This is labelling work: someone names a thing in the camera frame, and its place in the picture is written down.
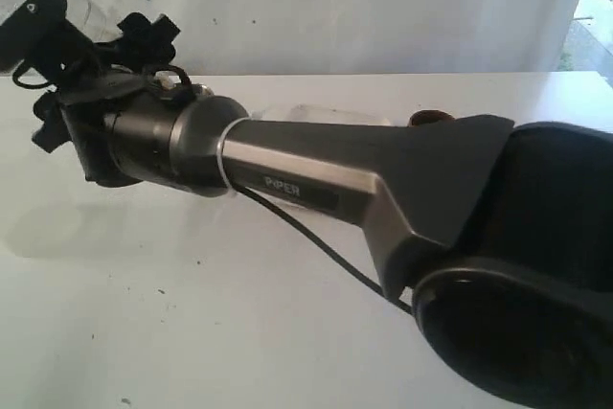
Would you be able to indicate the white rectangular tray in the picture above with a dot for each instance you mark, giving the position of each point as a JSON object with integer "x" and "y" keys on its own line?
{"x": 317, "y": 114}

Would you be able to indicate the brown wooden cup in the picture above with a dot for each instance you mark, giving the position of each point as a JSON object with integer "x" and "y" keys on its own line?
{"x": 427, "y": 117}

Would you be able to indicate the stainless steel cup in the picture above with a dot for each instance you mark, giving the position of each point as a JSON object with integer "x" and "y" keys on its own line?
{"x": 207, "y": 90}

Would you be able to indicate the clear plastic shaker cup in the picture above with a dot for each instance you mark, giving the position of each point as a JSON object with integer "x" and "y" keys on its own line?
{"x": 86, "y": 15}

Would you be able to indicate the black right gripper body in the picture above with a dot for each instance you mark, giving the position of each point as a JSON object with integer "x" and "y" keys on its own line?
{"x": 88, "y": 109}

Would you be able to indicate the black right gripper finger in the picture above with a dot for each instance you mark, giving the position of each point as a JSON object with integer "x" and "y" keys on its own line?
{"x": 53, "y": 131}
{"x": 145, "y": 42}

